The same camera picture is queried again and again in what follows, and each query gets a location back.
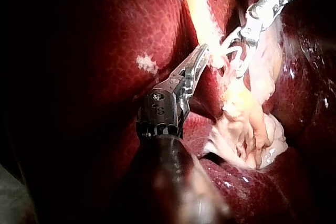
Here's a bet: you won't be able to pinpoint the left arm instrument jaw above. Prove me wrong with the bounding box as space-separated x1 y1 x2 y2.
183 49 212 91
170 43 209 77

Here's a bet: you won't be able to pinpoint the left arm instrument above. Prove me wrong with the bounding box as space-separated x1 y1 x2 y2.
135 73 192 139

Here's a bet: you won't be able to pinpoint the right arm instrument jaw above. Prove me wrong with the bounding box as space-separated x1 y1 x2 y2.
235 40 258 79
220 26 243 49

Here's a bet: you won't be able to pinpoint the right arm instrument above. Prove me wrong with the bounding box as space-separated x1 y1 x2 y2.
239 0 296 46

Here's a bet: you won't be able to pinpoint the white clip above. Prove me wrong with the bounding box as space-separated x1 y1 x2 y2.
225 45 244 64

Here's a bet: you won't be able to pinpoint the gallbladder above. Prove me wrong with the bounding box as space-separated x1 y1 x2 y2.
169 0 229 68

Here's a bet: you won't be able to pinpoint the pale fatty tissue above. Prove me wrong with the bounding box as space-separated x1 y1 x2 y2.
202 19 288 170
135 54 159 75

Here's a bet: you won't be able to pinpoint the dark red liver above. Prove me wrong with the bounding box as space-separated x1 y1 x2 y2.
15 0 336 224

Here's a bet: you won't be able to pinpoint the white cloth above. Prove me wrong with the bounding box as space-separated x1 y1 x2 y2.
0 163 35 224

